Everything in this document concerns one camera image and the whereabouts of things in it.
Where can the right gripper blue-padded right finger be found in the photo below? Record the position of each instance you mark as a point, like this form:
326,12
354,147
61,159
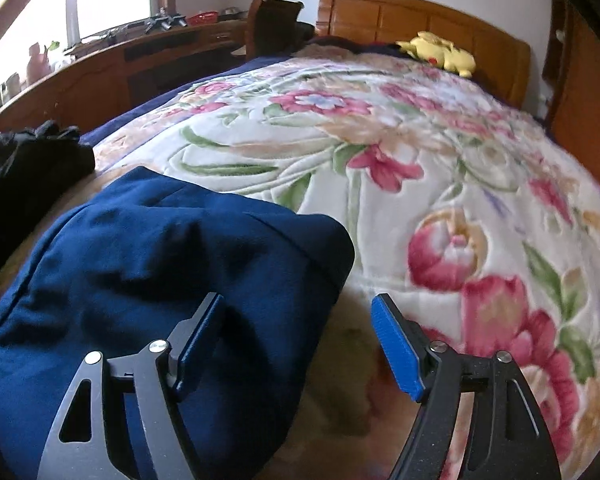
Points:
507,437

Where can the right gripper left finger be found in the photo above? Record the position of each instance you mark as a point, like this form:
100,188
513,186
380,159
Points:
115,407

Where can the navy blue suit jacket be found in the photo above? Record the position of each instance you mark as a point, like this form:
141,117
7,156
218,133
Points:
124,268

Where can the floral bed blanket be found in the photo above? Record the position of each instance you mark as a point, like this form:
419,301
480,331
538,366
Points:
459,207

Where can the black garment pile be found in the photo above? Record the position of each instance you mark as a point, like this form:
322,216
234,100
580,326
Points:
37,166

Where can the wooden desk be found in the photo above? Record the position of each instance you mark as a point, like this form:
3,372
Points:
103,85

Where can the wooden bed headboard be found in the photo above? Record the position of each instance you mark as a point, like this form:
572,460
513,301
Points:
503,61

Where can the wooden louvered wardrobe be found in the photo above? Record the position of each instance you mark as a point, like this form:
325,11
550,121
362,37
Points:
572,70

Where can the yellow pikachu plush toy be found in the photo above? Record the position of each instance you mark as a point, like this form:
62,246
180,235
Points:
441,53

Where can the black device on desk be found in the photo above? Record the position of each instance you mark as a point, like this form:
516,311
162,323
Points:
164,23

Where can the red basket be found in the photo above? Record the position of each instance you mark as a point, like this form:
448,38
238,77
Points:
203,18

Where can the wooden chair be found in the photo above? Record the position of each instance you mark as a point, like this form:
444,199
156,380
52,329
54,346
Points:
272,28

